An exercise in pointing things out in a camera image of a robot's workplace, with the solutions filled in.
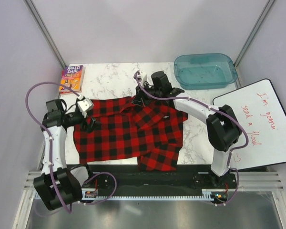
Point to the whiteboard with red writing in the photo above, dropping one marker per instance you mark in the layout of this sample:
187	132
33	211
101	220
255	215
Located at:
259	111

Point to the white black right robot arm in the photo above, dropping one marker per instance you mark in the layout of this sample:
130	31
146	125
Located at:
222	128

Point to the white slotted cable duct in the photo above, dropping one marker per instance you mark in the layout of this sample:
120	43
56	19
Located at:
148	193

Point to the right aluminium corner post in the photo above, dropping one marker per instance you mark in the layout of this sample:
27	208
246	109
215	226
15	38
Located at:
254	31

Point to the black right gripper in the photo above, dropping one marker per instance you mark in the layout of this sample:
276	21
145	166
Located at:
139	99

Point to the left aluminium corner post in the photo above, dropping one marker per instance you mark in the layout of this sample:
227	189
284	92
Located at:
44	30

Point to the teal transparent plastic bin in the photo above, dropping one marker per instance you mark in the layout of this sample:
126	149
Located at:
204	71

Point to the red black plaid shirt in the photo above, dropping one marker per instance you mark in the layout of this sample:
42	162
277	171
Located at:
153	134

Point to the Roald Dahl paperback book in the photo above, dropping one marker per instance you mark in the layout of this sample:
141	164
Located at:
72	77

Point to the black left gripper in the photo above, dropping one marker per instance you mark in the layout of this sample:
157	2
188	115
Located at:
88	128

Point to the aluminium corner post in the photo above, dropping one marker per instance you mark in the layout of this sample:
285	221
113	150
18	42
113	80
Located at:
254	31
44	30

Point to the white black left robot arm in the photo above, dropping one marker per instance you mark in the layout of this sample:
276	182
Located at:
57	185

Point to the aluminium frame rail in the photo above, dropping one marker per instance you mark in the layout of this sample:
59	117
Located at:
260	181

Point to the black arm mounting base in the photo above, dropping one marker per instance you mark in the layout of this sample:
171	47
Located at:
196	176

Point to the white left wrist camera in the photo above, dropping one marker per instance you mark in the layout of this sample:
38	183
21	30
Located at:
84	105

